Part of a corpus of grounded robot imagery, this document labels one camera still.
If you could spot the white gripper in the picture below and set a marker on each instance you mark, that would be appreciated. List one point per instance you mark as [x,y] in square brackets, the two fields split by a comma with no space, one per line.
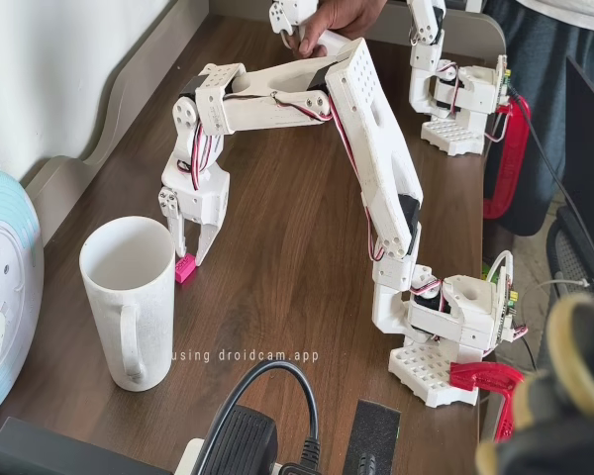
[201,209]

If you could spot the pink eraser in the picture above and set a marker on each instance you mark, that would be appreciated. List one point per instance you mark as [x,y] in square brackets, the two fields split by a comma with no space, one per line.
[184,271]

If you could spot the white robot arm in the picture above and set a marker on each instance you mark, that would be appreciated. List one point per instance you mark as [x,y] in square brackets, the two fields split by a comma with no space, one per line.
[376,138]

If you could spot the person's hand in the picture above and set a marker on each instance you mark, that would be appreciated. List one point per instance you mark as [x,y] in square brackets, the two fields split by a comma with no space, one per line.
[341,17]

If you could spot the white mug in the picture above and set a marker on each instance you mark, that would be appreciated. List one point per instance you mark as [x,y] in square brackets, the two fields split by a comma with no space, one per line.
[128,297]

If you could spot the round white and blue device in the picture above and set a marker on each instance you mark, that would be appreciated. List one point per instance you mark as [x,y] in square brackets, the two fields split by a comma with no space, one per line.
[5,277]

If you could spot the black power adapter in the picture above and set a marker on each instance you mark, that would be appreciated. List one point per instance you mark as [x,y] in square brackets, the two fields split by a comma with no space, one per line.
[242,440]

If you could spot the black flat box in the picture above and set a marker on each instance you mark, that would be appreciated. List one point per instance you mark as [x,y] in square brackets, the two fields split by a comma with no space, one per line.
[54,450]

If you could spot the black foam block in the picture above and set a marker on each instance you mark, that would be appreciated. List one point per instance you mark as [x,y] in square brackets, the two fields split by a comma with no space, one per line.
[373,425]

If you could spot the red clamp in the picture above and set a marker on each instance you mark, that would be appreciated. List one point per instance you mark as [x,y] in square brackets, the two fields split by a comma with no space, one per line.
[500,383]
[510,163]

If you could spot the mesh office chair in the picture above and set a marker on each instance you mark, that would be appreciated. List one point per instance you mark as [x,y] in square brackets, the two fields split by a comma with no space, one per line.
[574,247]

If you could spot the person in dark clothes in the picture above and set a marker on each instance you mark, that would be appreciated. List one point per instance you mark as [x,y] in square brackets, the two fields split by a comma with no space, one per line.
[549,64]

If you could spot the blurry black and yellow object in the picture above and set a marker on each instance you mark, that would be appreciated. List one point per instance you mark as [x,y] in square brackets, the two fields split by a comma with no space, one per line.
[564,396]

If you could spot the black monitor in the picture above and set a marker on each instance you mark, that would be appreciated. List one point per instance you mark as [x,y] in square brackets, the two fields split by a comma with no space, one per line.
[591,148]

